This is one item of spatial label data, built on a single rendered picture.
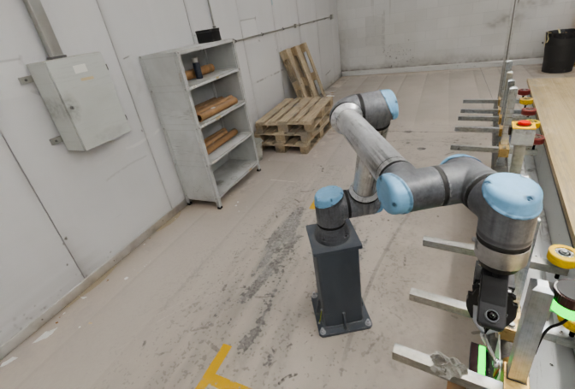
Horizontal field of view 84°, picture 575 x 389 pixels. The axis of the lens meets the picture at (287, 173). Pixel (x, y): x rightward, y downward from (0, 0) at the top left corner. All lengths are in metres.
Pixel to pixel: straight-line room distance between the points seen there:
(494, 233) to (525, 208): 0.07
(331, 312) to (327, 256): 0.41
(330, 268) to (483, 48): 7.45
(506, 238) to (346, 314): 1.47
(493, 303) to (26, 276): 2.67
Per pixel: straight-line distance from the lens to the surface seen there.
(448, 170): 0.74
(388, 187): 0.69
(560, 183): 1.78
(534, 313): 0.86
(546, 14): 8.76
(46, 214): 2.81
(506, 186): 0.68
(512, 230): 0.69
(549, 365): 1.41
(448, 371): 1.00
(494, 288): 0.77
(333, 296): 1.92
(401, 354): 1.02
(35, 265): 2.85
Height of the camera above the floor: 1.70
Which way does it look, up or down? 26 degrees down
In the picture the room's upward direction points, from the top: 9 degrees counter-clockwise
